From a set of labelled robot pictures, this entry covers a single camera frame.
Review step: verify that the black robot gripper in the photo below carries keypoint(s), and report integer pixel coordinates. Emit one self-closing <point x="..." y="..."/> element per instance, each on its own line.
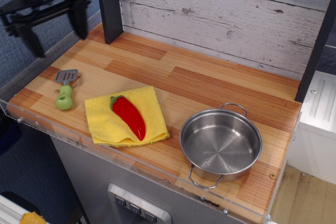
<point x="18" y="16"/>

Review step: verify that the green handled grey spatula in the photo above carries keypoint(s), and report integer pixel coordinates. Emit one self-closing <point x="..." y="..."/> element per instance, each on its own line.
<point x="65" y="77"/>

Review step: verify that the red toy chili pepper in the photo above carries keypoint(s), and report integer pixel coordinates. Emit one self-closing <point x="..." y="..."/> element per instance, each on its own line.
<point x="127" y="111"/>

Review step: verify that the yellow folded cloth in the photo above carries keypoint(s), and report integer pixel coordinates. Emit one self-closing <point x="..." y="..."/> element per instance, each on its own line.
<point x="107" y="128"/>

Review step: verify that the grey cabinet with buttons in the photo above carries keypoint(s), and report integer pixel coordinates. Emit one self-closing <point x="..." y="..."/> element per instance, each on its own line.
<point x="110" y="193"/>

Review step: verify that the yellow object bottom left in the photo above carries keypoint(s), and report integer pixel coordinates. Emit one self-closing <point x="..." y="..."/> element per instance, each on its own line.
<point x="32" y="218"/>

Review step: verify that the stainless steel pot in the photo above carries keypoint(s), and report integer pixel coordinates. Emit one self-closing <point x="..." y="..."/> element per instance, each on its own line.
<point x="220" y="144"/>

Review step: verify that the clear acrylic table guard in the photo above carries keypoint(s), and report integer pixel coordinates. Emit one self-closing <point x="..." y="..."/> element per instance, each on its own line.
<point x="185" y="83"/>

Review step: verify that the white side appliance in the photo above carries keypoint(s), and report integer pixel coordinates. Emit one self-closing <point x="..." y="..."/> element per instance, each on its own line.
<point x="312" y="149"/>

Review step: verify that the dark grey left post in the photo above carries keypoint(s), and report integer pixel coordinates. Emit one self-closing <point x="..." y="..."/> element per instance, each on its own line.
<point x="111" y="19"/>

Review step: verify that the dark grey post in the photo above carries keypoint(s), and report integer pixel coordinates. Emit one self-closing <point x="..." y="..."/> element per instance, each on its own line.
<point x="111" y="19"/>
<point x="316" y="52"/>

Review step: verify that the dark grey right post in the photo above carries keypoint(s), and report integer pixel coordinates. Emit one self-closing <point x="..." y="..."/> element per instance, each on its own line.
<point x="316" y="52"/>

